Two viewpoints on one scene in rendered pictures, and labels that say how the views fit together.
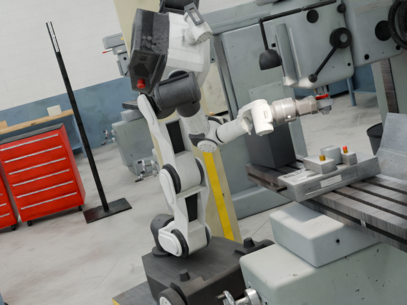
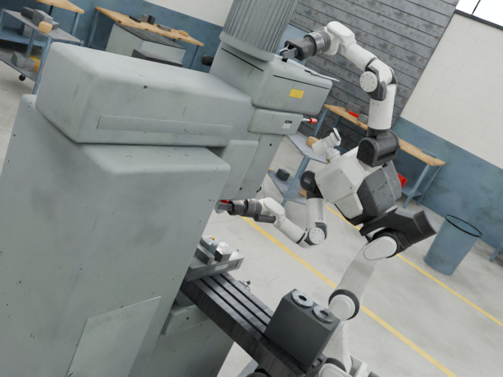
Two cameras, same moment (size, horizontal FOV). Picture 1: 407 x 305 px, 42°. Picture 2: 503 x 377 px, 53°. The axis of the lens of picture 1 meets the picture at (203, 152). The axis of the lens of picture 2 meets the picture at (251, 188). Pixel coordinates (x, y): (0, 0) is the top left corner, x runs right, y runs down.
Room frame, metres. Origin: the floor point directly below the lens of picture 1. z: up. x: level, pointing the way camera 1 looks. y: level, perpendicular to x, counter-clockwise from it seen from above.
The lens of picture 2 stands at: (3.42, -1.81, 2.06)
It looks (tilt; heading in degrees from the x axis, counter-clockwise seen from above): 19 degrees down; 136
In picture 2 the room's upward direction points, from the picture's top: 24 degrees clockwise
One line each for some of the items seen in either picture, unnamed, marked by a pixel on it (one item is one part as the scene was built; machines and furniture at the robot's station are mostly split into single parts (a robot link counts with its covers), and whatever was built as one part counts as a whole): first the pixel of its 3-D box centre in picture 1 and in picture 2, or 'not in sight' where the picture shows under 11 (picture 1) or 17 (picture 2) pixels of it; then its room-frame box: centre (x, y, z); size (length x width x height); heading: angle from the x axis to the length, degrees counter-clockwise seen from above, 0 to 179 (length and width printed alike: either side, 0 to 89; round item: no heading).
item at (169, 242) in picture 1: (185, 236); (343, 372); (2.47, 0.19, 0.68); 0.21 x 0.20 x 0.13; 29
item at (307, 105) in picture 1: (298, 108); (239, 206); (1.93, -0.38, 1.24); 0.13 x 0.12 x 0.10; 173
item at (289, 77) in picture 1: (284, 54); not in sight; (1.89, -0.36, 1.45); 0.04 x 0.04 x 0.21; 15
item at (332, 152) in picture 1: (331, 155); (207, 247); (1.94, -0.46, 1.03); 0.06 x 0.05 x 0.06; 13
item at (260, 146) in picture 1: (268, 142); (302, 325); (2.46, -0.31, 1.03); 0.22 x 0.12 x 0.20; 23
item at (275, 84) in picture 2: not in sight; (273, 79); (1.92, -0.48, 1.81); 0.47 x 0.26 x 0.16; 105
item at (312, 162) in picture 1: (319, 163); (215, 248); (1.93, -0.41, 1.02); 0.15 x 0.06 x 0.04; 13
